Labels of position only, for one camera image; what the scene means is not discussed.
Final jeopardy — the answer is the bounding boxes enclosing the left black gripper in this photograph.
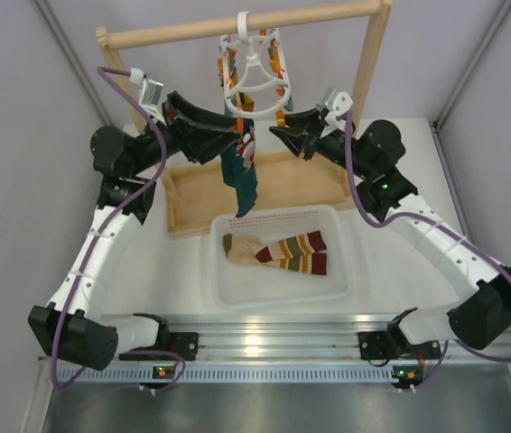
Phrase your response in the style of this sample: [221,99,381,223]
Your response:
[130,90,242,175]

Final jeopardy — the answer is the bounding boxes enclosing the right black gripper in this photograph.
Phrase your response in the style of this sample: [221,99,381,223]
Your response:
[270,109,374,181]

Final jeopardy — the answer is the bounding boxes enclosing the striped sock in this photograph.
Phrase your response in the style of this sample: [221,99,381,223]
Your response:
[222,231,327,266]
[269,253,328,276]

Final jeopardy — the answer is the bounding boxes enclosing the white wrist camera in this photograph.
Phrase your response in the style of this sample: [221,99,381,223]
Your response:
[319,88,354,137]
[129,68,163,118]

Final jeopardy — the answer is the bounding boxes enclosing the white plastic clip hanger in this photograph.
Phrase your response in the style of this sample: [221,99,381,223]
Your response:
[218,11,293,120]

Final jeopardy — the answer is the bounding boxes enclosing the teal sock with reindeer patch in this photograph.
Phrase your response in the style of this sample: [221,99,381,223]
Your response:
[220,132,257,189]

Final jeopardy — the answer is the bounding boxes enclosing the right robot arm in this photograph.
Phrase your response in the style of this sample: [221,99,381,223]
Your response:
[269,108,511,361]

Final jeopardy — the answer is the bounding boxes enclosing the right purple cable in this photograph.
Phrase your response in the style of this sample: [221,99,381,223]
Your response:
[343,112,511,392]

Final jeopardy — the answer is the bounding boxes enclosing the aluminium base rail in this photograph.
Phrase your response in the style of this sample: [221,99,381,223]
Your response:
[38,313,511,384]

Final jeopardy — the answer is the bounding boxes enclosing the orange clothes peg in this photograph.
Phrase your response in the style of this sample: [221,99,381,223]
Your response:
[275,110,285,128]

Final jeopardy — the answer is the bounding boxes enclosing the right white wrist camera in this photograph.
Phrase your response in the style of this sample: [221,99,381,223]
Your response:
[319,88,354,137]

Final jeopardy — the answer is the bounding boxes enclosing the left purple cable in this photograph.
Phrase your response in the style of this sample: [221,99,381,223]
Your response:
[50,65,186,392]

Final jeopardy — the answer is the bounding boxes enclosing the white plastic basket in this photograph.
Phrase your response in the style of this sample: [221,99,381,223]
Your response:
[209,205,359,310]

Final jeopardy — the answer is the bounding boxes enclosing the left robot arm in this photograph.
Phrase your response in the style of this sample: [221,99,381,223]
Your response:
[28,92,242,371]

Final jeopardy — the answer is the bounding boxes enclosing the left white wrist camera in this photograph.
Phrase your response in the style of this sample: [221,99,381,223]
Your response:
[129,68,163,118]

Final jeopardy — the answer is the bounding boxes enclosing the purple cable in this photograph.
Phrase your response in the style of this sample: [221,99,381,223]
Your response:
[50,65,186,392]
[343,112,511,392]

